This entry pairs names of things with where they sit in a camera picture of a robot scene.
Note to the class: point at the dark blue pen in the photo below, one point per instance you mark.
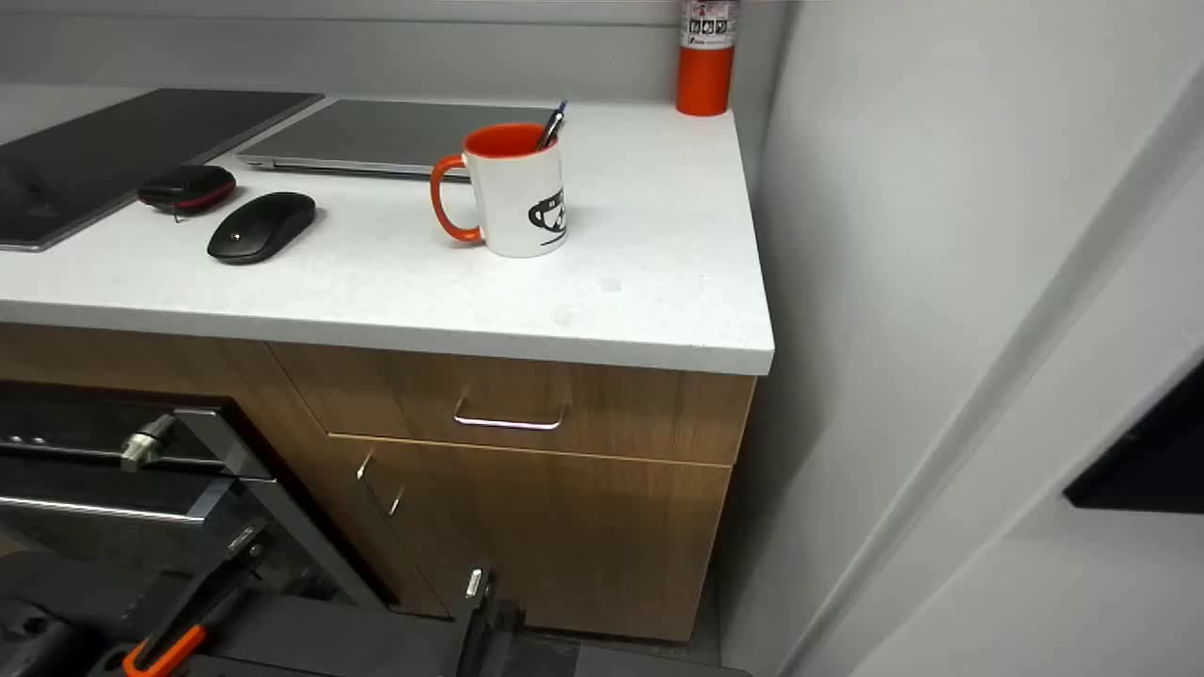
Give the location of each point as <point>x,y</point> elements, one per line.
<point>554,120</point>

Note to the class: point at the wooden drawer front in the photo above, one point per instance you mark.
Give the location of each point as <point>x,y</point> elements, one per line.
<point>607,411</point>

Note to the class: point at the wooden cabinet door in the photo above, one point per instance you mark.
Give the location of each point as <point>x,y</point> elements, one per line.
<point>581,543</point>

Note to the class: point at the orange white bottle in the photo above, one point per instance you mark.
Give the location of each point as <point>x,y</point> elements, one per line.
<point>706,52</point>

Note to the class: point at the grey closed laptop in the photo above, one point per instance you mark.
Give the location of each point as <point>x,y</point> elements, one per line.
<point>381,138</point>

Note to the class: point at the black computer mouse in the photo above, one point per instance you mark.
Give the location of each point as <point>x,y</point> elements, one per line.
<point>261,227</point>

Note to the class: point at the small black red-trimmed case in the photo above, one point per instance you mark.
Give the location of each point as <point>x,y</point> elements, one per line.
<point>190,188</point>

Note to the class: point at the black flat mat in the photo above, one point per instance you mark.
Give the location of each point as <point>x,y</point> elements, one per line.
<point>87,166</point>

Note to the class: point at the white mug orange handle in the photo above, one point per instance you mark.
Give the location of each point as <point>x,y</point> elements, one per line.
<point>518,188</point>

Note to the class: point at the silver drawer handle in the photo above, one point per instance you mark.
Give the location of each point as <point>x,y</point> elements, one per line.
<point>488,416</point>

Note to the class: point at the orange handled clamp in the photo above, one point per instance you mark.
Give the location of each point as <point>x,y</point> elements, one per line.
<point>190,620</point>

